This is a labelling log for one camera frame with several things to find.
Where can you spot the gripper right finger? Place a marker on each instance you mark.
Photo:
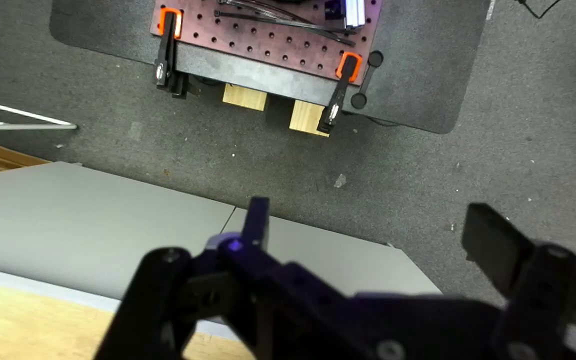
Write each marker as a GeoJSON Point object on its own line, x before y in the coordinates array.
{"type": "Point", "coordinates": [543, 280]}

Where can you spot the orange and black clamp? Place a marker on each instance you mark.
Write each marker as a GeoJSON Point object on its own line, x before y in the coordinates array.
{"type": "Point", "coordinates": [340, 90]}
{"type": "Point", "coordinates": [167, 50]}

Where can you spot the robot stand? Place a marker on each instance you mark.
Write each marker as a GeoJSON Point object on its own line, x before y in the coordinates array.
{"type": "Point", "coordinates": [278, 45]}

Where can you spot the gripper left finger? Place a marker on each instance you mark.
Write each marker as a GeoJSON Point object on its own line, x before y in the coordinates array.
{"type": "Point", "coordinates": [268, 290]}

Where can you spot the wooden block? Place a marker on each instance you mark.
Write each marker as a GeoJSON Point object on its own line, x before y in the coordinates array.
{"type": "Point", "coordinates": [244, 97]}
{"type": "Point", "coordinates": [306, 117]}

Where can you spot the wooden table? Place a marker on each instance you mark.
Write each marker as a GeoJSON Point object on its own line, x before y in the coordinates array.
{"type": "Point", "coordinates": [33, 325]}

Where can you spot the white metal frame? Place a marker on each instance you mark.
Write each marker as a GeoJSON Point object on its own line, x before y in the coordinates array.
{"type": "Point", "coordinates": [13, 115]}

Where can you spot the grey file cabinet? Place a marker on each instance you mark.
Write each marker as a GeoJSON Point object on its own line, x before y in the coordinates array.
{"type": "Point", "coordinates": [78, 225]}
{"type": "Point", "coordinates": [328, 255]}

